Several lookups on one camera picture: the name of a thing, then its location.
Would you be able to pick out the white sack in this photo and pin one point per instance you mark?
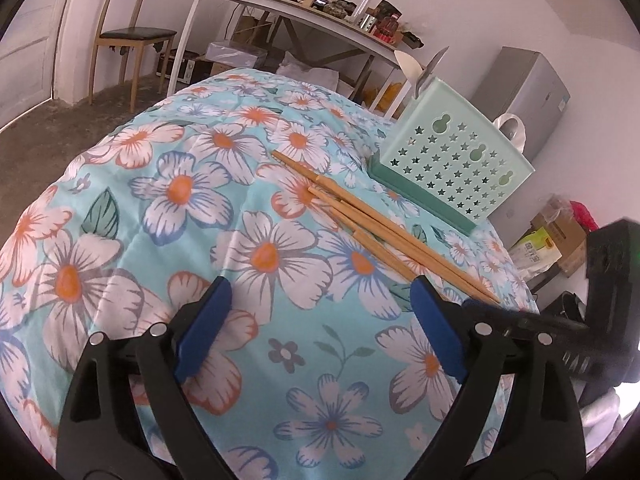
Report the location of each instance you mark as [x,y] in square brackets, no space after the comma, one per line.
[305,67]

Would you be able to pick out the large cardboard box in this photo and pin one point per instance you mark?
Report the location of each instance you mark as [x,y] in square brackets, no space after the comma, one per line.
[565,232]

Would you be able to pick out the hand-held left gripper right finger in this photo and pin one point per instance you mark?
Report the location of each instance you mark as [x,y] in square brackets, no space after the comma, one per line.
[440,330]

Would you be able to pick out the floral blue tablecloth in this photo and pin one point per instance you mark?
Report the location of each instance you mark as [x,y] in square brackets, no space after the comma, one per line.
[310,310]

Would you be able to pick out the white panel door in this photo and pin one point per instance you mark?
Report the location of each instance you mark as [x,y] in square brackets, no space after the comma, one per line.
[30,35]

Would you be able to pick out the green plastic utensil holder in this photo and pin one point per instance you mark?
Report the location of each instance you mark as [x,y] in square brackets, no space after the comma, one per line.
[450,160]

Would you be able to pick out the flat cardboard box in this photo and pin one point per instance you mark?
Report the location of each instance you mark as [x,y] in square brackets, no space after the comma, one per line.
[250,27]

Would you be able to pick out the grey refrigerator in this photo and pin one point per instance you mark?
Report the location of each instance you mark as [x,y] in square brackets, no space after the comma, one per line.
[530,95]

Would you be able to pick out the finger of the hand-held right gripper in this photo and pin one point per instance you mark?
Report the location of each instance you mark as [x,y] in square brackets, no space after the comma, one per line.
[520,317]

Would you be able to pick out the clear plastic box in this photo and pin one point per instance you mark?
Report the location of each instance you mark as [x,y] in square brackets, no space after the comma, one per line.
[235,52]

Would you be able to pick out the pink bag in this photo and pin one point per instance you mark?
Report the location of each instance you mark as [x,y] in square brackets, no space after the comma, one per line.
[585,215]

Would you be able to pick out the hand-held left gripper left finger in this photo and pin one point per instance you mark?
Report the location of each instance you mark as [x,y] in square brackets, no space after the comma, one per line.
[205,330]

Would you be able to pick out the metal can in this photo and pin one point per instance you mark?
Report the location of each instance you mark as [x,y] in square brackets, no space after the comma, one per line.
[368,22]

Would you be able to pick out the small toaster oven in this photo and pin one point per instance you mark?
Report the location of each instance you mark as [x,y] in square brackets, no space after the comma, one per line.
[180,67]

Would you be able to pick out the metal spoon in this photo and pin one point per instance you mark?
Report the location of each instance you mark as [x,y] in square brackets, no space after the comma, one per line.
[430,70]

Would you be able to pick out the yellow bag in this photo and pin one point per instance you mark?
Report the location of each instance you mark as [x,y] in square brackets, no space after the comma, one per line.
[385,97]

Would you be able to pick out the wooden chair with dark seat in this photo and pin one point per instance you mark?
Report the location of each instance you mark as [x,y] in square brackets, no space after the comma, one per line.
[135,35]

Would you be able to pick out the white-legged wooden desk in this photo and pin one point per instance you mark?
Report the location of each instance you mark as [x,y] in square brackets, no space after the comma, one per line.
[300,12]

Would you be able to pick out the yellow-green printed bag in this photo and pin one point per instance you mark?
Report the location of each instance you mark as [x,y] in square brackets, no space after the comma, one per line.
[535,252]

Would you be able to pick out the red drink bottle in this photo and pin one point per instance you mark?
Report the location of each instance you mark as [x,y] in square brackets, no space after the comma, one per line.
[387,30]

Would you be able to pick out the white plastic spoon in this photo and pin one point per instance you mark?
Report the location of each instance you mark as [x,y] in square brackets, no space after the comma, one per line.
[404,65]
[510,132]

